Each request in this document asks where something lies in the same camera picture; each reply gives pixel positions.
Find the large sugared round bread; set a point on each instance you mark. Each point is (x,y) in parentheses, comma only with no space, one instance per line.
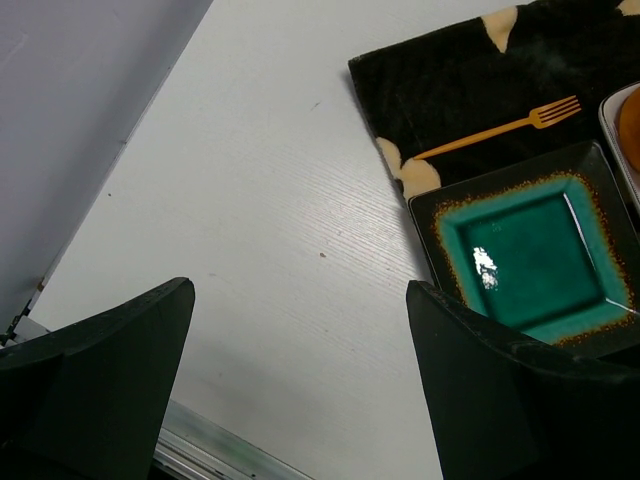
(629,129)

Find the white rectangular tray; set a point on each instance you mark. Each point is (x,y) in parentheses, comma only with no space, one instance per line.
(608,115)

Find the black floral placemat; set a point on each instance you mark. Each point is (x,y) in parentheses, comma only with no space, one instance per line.
(488,71)

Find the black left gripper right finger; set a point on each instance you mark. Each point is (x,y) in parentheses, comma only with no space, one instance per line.
(505,406)

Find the teal square plate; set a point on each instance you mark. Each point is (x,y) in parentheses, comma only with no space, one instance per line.
(545,247)

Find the orange plastic fork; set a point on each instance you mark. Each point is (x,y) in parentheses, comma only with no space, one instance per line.
(539,118)

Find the aluminium table frame rail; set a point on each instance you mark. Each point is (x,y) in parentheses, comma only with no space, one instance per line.
(190,446)

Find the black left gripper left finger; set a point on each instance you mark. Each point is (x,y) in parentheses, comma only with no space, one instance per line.
(87,401)

